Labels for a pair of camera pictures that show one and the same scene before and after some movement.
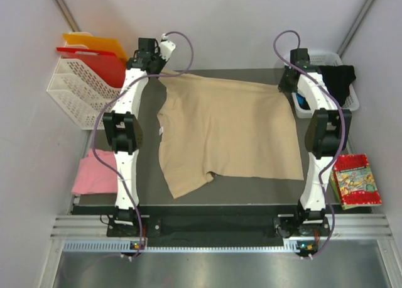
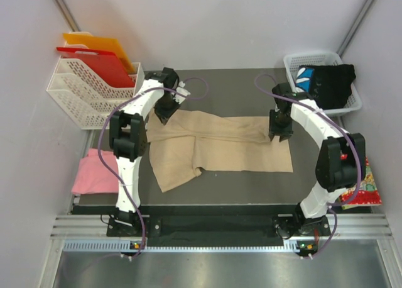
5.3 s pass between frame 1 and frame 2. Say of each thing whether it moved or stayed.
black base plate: stayed
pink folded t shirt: stayed
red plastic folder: stayed
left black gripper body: moved
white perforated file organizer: stayed
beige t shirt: moved
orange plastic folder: stayed
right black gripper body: moved
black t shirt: stayed
